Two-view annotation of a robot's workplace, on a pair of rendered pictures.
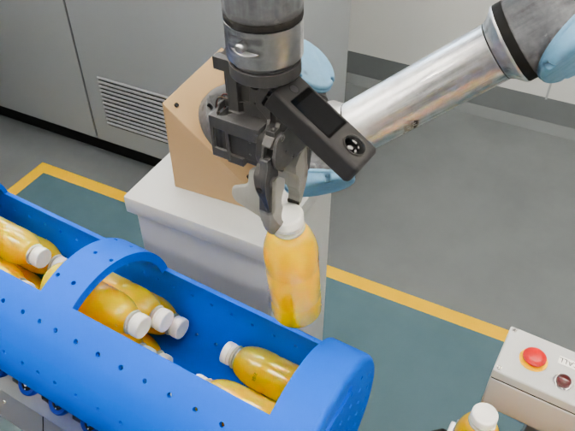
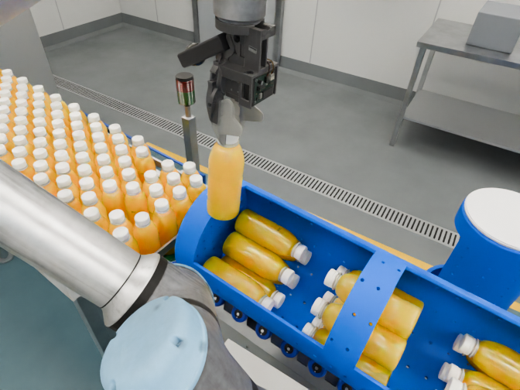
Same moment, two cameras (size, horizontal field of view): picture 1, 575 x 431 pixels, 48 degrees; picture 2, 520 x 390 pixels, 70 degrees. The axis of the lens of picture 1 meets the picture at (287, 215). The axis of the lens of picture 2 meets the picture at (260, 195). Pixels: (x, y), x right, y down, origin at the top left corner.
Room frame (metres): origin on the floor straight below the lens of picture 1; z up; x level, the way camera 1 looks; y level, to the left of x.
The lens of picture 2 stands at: (1.13, 0.09, 1.81)
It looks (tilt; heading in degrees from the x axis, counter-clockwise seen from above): 42 degrees down; 183
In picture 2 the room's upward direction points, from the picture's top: 3 degrees clockwise
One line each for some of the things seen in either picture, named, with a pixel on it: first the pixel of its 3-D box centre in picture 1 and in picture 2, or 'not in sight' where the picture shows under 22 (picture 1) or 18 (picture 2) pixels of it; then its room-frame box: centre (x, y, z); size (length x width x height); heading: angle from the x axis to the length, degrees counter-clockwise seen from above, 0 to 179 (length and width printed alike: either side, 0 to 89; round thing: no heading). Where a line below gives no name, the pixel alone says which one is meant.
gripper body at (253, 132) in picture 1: (261, 108); (242, 60); (0.57, 0.03, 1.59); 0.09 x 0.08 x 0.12; 59
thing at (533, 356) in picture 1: (534, 357); not in sight; (0.60, -0.39, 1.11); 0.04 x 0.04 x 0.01
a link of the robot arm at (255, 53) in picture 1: (262, 39); (241, 1); (0.56, 0.02, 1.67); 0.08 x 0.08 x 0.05
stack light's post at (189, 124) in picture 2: not in sight; (198, 220); (-0.08, -0.25, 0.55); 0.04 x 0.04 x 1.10; 59
